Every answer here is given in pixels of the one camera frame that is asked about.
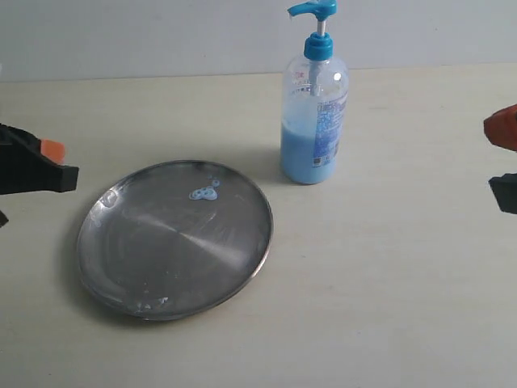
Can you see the blue soap blob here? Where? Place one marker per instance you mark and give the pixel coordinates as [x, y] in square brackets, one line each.
[206, 189]

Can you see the blue pump soap bottle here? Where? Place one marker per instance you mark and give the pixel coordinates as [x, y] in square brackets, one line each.
[314, 97]

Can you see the round steel plate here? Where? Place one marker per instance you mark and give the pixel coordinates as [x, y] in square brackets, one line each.
[145, 250]

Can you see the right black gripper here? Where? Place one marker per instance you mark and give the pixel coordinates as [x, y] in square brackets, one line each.
[501, 130]

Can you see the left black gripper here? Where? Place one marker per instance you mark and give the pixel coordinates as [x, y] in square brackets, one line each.
[33, 164]

